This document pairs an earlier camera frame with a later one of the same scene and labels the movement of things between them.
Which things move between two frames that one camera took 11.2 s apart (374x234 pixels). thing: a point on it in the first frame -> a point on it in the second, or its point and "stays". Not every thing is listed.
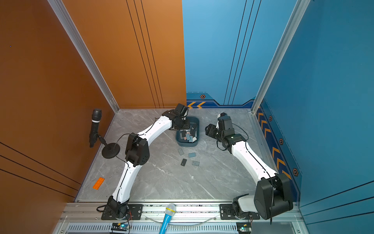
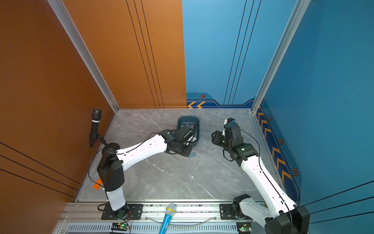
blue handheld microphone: (170, 211) stays
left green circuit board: (119, 226) stays
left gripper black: (187, 126) -> (187, 153)
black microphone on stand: (112, 150) stays
